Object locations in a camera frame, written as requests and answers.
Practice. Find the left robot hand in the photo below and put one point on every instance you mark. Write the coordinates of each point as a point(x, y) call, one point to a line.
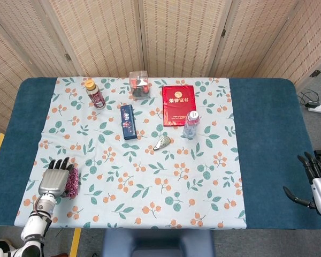
point(53, 182)

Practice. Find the red patterned envelope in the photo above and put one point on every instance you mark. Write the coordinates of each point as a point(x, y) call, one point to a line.
point(73, 184)

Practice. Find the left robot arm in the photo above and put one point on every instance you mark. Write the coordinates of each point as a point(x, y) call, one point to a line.
point(34, 227)

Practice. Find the teal fabric table cover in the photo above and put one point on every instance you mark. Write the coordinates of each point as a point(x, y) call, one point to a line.
point(270, 134)

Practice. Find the red label drink bottle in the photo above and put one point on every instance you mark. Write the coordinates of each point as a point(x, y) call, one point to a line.
point(96, 97)

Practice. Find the navy blue floral box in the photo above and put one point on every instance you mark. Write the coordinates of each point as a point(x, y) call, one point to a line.
point(128, 123)

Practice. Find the floral orange berry tablecloth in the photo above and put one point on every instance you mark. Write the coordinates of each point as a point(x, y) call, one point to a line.
point(149, 166)

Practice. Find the woven bamboo screen panel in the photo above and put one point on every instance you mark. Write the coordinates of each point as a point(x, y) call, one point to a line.
point(313, 45)
point(5, 88)
point(101, 34)
point(182, 34)
point(259, 40)
point(29, 34)

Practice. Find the blue grey robot torso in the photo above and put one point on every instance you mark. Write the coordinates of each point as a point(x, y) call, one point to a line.
point(157, 243)

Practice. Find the red black toy figure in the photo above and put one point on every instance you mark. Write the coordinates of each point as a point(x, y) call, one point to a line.
point(139, 89)

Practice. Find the clear plastic display box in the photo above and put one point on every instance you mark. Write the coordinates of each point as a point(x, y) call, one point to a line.
point(139, 76)

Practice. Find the red honour certificate booklet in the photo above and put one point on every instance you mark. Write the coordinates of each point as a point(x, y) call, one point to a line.
point(177, 107)

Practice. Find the clear plastic water bottle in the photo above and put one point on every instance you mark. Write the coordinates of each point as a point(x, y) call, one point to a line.
point(191, 125)

